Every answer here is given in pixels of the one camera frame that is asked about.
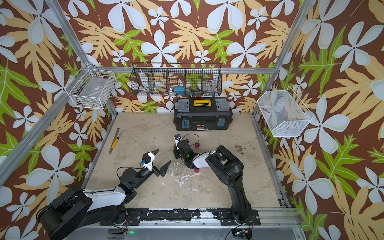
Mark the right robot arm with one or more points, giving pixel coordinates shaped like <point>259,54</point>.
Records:
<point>226,166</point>

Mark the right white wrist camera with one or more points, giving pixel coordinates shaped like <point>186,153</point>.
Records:
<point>177,138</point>

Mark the yellow handled metal file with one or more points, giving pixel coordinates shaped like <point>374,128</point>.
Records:
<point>115,140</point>

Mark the white wire basket right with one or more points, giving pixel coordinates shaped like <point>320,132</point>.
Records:
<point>285,113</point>

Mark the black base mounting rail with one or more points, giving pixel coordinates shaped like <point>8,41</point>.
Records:
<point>137,216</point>

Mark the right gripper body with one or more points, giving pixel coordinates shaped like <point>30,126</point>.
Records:
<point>177,153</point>

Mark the white wire basket left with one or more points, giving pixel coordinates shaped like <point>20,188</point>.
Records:
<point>91,87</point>

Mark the black toolbox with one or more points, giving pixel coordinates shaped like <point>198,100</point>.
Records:
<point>202,114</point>

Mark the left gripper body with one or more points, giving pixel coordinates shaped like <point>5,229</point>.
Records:
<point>155,171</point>

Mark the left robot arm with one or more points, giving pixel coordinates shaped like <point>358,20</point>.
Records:
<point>78,207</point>

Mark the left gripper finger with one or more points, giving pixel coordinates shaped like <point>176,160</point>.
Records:
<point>153,153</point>
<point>164,168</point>

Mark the blue object in basket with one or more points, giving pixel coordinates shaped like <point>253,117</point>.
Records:
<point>180,91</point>

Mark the white wire basket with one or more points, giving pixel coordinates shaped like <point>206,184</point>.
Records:
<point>91,87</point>
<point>285,113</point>

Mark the black wire basket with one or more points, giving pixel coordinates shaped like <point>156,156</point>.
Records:
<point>197,79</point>

